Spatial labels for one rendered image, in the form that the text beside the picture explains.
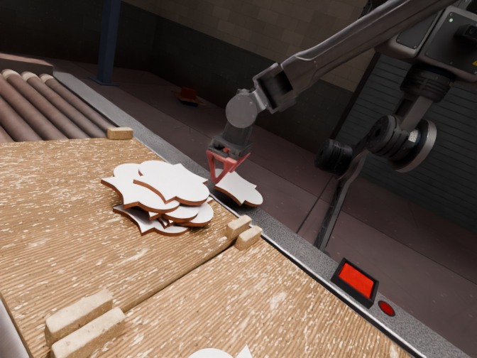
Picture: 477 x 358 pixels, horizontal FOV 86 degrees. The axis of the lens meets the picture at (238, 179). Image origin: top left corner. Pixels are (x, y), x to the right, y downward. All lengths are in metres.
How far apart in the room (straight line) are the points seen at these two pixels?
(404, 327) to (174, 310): 0.40
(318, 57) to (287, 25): 4.94
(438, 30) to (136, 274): 0.99
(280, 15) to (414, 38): 4.61
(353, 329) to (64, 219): 0.44
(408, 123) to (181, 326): 0.92
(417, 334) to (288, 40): 5.09
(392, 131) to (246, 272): 0.76
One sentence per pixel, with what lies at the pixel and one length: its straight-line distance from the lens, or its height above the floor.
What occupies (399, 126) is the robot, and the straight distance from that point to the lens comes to 1.04.
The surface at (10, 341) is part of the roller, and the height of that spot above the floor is 0.92.
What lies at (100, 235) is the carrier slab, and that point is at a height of 0.94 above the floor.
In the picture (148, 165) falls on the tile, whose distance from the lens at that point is 0.49.
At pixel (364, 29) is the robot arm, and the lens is 0.48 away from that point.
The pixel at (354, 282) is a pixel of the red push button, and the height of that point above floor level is 0.93.
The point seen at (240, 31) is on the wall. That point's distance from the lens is 5.78.
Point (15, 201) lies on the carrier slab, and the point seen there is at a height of 0.94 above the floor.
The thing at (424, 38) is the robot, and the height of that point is 1.43.
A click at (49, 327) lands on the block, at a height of 0.96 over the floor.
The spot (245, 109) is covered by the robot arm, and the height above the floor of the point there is 1.14.
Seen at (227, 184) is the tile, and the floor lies 0.96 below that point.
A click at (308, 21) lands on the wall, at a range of 5.33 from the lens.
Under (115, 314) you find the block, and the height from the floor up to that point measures 0.96.
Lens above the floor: 1.22
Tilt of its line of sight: 25 degrees down
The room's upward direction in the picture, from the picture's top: 22 degrees clockwise
